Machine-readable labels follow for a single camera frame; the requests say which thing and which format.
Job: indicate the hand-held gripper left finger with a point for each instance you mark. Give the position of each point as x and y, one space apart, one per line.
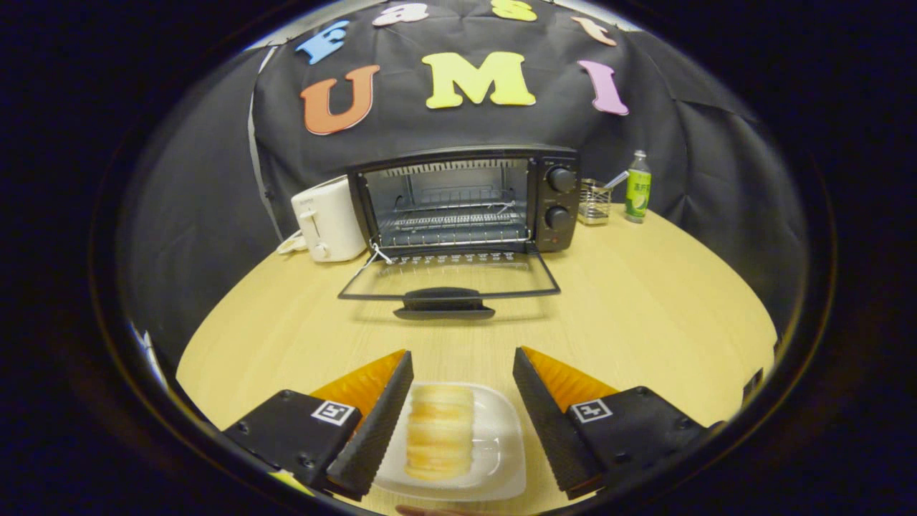
372 430

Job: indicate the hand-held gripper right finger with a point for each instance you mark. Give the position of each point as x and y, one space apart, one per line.
548 430

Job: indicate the sliced bread loaf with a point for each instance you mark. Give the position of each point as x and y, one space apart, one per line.
440 430

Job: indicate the black toaster oven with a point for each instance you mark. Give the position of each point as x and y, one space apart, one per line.
560 198

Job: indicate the white plastic food tray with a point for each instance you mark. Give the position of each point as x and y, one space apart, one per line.
501 448

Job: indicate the white pop-up toaster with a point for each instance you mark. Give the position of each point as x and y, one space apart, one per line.
331 222

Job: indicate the green label drink bottle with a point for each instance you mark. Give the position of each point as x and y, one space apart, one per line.
637 193

